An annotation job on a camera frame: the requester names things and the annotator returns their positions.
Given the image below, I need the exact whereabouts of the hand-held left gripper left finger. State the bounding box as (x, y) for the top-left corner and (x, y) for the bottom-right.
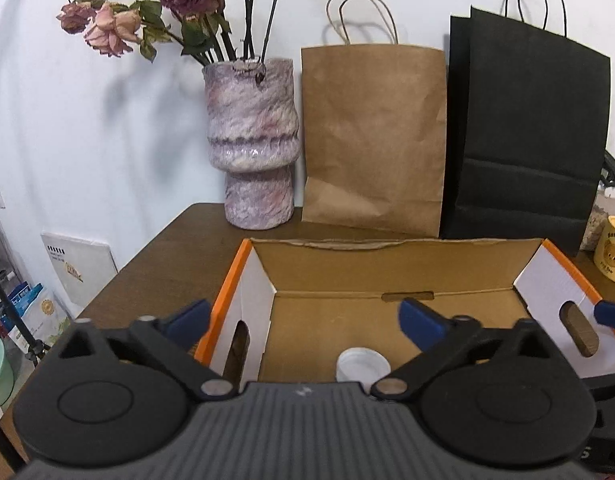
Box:
(58, 299), (238, 402)

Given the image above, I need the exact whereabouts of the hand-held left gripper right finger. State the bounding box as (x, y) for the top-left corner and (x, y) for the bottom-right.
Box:
(370, 297), (558, 402)

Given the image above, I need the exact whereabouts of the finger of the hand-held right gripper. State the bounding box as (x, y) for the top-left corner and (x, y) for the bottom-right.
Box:
(594, 300), (615, 334)

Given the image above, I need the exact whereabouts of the orange cardboard box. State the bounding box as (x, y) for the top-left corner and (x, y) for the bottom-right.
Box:
(194, 237), (615, 396)

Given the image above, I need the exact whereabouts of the yellow bear mug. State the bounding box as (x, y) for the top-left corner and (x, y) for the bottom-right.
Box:
(593, 215), (615, 286)

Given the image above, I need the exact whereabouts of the clear container with black lid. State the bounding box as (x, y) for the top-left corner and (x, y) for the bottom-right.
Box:
(580, 150), (615, 252)

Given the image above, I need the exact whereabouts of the white flat box on floor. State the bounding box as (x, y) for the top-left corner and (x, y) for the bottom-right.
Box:
(40, 231), (119, 313)

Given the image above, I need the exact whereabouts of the white packet with gold seal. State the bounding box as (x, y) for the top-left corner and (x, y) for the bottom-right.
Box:
(18, 285), (72, 350)

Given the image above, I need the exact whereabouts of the blue and white packet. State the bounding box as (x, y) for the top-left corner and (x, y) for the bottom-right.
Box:
(0, 282), (44, 333)

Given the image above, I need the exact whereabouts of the brown paper bag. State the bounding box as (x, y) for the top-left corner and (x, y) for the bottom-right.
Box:
(301, 0), (448, 238)

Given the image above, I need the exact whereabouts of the black paper bag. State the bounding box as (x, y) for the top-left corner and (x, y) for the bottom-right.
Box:
(439, 0), (612, 257)

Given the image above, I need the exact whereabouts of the mottled purple ceramic vase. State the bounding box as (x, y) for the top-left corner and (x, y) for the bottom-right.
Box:
(202, 58), (302, 230)

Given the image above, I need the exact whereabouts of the dried pink rose bouquet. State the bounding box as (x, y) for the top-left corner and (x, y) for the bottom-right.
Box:
(56, 0), (298, 68)

